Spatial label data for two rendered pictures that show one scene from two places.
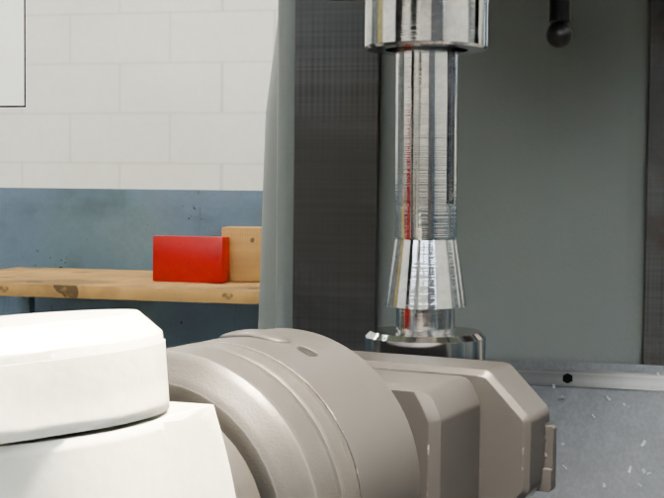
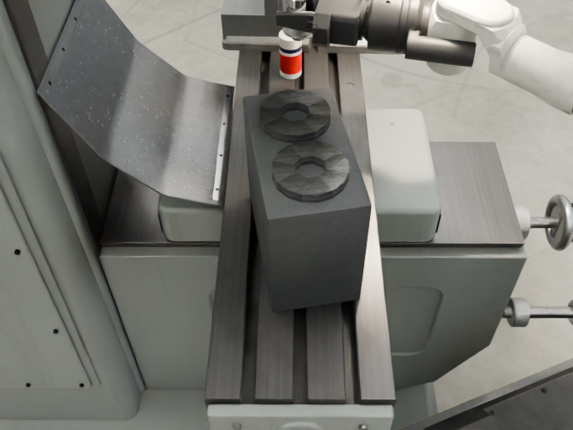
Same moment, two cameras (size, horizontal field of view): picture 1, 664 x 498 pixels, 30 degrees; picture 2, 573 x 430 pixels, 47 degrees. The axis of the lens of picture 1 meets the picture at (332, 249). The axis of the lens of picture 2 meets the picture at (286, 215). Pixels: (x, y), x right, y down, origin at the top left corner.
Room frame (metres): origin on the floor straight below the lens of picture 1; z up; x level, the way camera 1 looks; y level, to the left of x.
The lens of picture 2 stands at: (0.69, 0.83, 1.68)
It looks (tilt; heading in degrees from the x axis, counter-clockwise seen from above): 49 degrees down; 258
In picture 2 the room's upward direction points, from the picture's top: 1 degrees counter-clockwise
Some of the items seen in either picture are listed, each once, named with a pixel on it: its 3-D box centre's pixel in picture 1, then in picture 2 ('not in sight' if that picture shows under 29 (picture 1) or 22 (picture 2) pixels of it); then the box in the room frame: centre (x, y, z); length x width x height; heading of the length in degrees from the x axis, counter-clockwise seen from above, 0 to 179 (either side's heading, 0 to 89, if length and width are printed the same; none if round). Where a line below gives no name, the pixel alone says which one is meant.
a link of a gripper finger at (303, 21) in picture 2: not in sight; (295, 22); (0.49, -0.01, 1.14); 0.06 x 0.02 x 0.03; 154
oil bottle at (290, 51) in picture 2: not in sight; (290, 47); (0.47, -0.14, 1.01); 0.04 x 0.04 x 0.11
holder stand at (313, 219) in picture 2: not in sight; (302, 194); (0.54, 0.26, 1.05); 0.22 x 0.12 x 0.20; 87
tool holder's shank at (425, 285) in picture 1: (426, 187); not in sight; (0.48, -0.04, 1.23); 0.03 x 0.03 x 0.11
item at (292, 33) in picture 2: not in sight; (298, 14); (0.48, -0.04, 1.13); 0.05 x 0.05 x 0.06
